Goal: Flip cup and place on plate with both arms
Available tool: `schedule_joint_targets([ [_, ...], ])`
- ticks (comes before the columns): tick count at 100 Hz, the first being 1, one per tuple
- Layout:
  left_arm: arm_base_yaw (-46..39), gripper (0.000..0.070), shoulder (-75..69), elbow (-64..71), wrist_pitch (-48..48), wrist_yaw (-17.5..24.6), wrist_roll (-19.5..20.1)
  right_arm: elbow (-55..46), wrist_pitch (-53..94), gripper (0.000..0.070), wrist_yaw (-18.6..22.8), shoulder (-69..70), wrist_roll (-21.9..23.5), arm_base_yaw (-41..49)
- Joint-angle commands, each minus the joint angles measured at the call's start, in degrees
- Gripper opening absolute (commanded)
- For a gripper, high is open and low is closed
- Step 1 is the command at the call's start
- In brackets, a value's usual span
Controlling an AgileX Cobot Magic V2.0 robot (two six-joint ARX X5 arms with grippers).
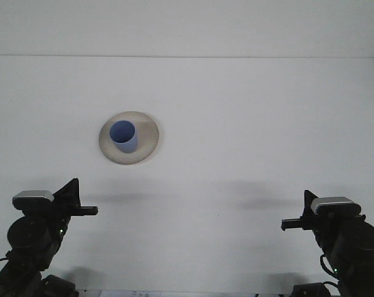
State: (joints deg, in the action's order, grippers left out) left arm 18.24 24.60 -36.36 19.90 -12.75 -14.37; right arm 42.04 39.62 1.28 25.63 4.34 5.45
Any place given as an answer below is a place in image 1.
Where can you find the pale blue cup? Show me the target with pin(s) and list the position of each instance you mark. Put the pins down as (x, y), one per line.
(128, 147)

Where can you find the pale round plate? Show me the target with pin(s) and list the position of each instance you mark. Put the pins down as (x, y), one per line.
(146, 145)

